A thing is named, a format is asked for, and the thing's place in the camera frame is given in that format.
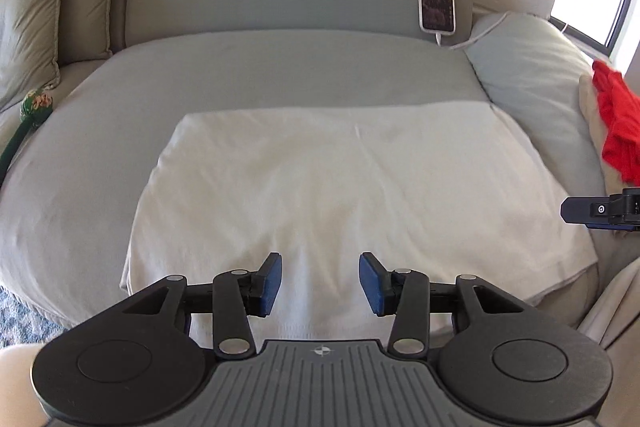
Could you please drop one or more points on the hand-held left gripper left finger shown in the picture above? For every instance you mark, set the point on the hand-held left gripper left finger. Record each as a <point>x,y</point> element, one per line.
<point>270,287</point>

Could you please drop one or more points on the red cloth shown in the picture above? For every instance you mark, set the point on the red cloth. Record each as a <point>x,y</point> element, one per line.
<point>620,117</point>

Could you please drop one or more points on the pale grey pillow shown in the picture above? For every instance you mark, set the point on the pale grey pillow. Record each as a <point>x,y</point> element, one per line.
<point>535,77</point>

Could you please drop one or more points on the white t-shirt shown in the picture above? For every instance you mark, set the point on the white t-shirt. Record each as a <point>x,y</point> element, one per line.
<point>325,182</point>

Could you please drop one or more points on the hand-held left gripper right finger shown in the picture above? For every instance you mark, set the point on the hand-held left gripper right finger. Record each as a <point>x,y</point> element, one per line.
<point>372,282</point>

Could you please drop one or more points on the beige cushion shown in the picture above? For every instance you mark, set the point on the beige cushion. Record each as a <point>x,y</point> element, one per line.
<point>617,302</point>

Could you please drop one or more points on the grey-green sofa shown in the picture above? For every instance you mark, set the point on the grey-green sofa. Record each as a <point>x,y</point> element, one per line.
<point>250,67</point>

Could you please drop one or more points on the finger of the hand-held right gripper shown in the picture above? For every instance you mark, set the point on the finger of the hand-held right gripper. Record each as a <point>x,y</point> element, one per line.
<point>585,209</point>

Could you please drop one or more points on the large flanged pillow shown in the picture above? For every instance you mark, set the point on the large flanged pillow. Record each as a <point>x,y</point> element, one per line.
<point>27,17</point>

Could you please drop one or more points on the blue patterned rug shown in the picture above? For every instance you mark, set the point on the blue patterned rug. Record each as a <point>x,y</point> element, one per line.
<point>20,317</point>

